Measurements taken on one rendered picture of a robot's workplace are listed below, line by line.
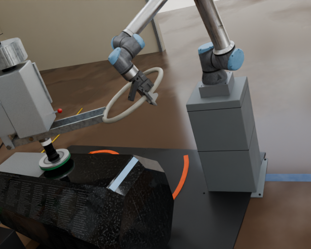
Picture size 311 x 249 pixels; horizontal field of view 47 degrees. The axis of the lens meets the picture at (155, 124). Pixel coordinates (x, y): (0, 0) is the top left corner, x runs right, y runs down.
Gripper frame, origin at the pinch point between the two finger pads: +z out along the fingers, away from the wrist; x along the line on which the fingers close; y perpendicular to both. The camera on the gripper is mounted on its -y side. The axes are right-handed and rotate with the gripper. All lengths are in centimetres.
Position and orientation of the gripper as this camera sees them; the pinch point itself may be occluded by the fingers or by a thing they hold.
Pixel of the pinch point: (152, 104)
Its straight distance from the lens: 203.4
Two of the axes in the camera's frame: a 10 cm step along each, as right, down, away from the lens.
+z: 6.2, 6.9, 3.8
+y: 6.7, -7.1, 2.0
